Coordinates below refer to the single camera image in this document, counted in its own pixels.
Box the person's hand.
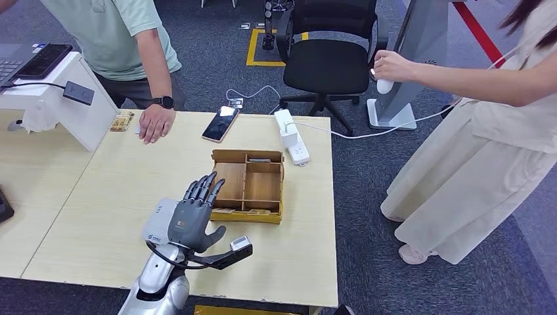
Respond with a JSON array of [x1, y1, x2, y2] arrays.
[[373, 49, 418, 83]]

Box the person's left hand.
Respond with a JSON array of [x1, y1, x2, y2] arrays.
[[138, 105, 177, 145]]

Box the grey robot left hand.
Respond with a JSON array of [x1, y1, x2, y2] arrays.
[[167, 171, 227, 255]]

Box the white handheld device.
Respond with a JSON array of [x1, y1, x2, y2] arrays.
[[370, 67, 395, 95]]

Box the pale grey card reader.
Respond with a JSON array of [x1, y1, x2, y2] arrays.
[[141, 198, 180, 247]]

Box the person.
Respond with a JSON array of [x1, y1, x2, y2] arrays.
[[373, 0, 557, 266], [0, 0, 187, 145]]

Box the person's pale pink shoe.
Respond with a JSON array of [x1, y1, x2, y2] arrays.
[[381, 204, 408, 223], [398, 243, 439, 266]]

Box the chrome dome base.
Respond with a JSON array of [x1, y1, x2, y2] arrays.
[[368, 58, 388, 86]]

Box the yellow patterned packet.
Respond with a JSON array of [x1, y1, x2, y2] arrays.
[[110, 111, 136, 133]]

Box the silver kiosk white base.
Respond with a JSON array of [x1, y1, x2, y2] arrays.
[[367, 0, 451, 132]]

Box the smartphone with pink case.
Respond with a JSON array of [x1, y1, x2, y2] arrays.
[[202, 106, 240, 144]]

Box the black office chair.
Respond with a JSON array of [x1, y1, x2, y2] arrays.
[[275, 0, 389, 136]]

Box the white desk riser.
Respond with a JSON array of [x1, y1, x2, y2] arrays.
[[0, 51, 120, 152]]

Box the wooden compartment box yellow front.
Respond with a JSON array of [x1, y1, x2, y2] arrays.
[[204, 149, 285, 226]]

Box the small black box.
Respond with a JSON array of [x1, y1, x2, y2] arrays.
[[62, 81, 96, 106]]

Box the yellow board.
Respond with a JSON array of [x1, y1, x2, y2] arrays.
[[194, 305, 305, 315]]

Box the crumpled white tissue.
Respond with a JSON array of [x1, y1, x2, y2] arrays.
[[20, 108, 61, 134]]

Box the white plug adapter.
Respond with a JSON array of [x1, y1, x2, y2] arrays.
[[274, 109, 300, 150]]

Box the black phone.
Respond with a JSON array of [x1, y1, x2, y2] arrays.
[[17, 43, 76, 81]]

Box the white furniture legs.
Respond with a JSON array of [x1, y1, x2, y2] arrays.
[[200, 0, 238, 10]]

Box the white power strip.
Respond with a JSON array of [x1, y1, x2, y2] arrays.
[[274, 109, 311, 167]]

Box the black stand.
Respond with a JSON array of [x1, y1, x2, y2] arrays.
[[262, 0, 296, 52]]

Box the grey laptop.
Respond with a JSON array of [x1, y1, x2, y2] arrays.
[[0, 42, 52, 89]]

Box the black flat device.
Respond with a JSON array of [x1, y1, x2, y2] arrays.
[[0, 185, 16, 225]]

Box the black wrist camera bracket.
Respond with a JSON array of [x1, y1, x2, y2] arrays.
[[187, 236, 254, 271]]

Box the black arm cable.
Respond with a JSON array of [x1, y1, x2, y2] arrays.
[[145, 240, 210, 270]]

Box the long white cable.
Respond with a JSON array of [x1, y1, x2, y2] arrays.
[[283, 43, 519, 140]]

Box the white floor cable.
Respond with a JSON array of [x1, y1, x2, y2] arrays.
[[225, 85, 283, 116]]

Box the thin black cable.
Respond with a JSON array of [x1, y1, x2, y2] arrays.
[[0, 81, 67, 93]]

